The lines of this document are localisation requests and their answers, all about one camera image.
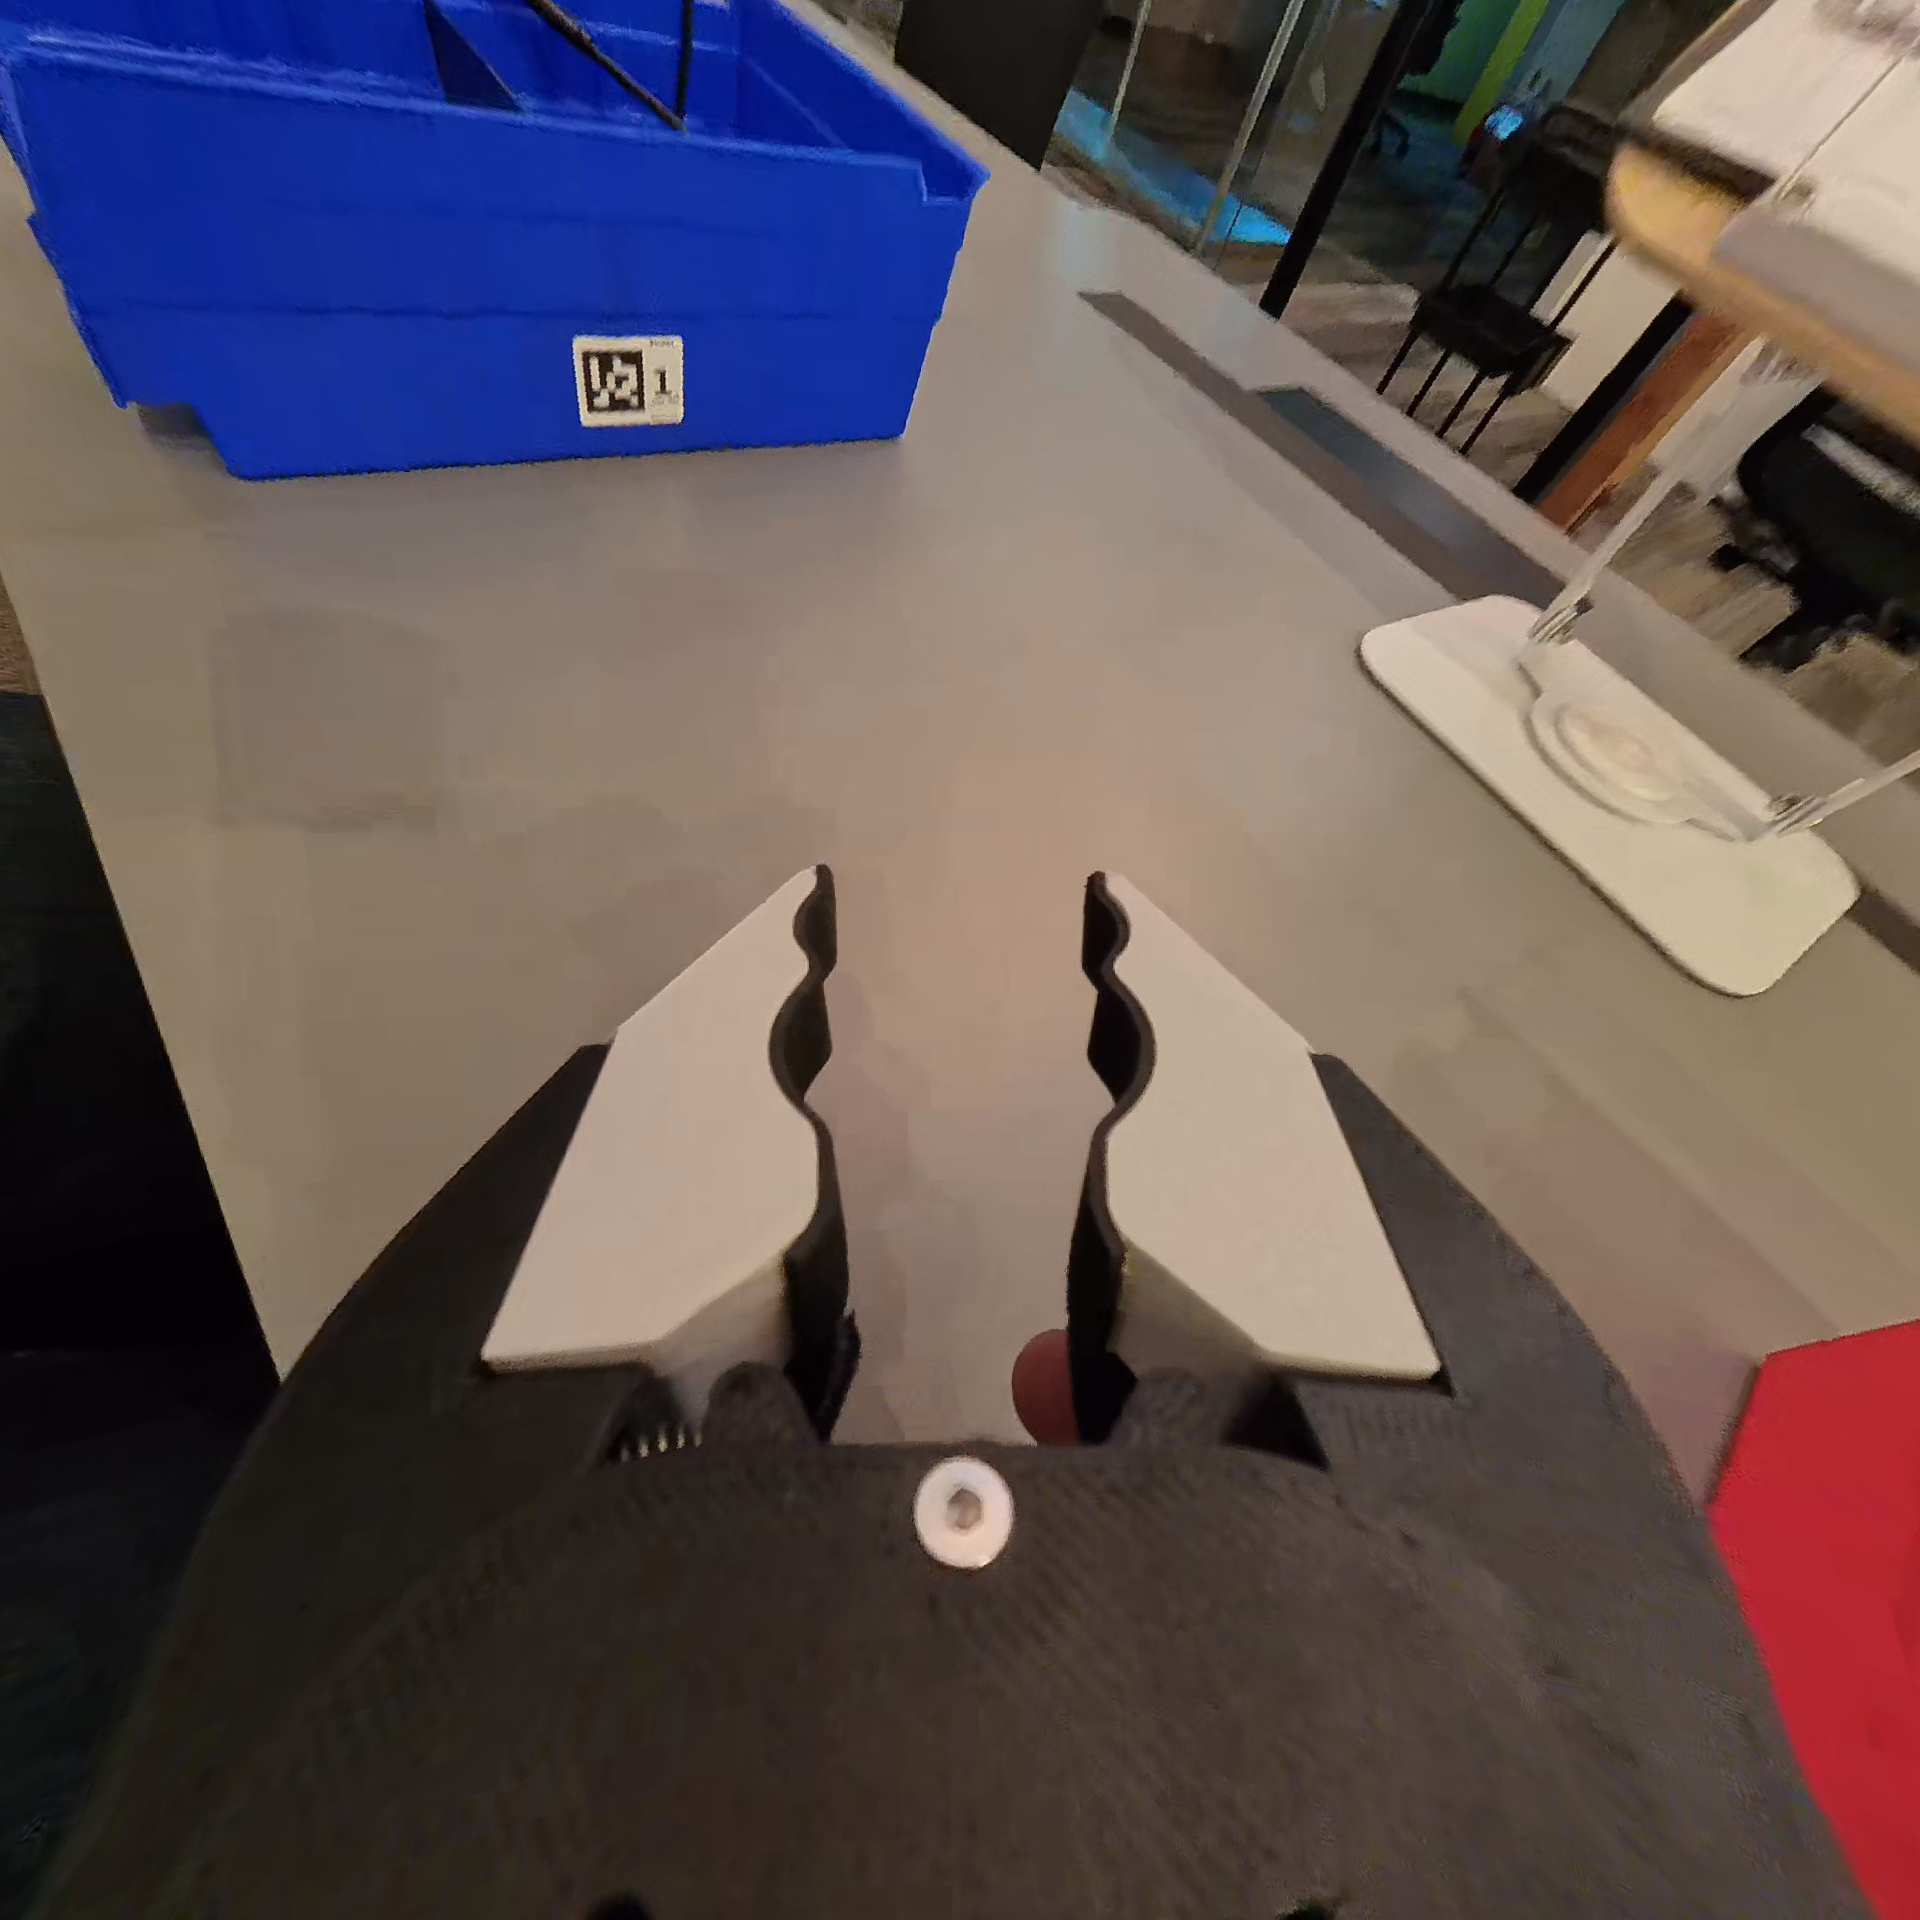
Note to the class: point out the blue plastic bin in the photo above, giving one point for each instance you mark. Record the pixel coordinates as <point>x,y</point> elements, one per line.
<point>361,270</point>

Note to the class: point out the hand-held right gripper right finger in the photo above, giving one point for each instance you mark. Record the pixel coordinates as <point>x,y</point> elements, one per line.
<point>1261,1201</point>

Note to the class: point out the wooden display board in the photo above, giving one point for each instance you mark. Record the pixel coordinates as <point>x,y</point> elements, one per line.
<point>1710,228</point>

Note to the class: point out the white stand base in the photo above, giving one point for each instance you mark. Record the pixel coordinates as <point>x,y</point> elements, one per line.
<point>1471,708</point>

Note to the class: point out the red plastic bin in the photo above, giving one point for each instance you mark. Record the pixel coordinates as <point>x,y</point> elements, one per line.
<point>1832,1563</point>

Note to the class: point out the black metal post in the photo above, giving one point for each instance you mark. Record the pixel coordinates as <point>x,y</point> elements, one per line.
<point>1352,181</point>

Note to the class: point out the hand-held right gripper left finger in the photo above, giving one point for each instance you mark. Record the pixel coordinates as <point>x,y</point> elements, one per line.
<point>674,1187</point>

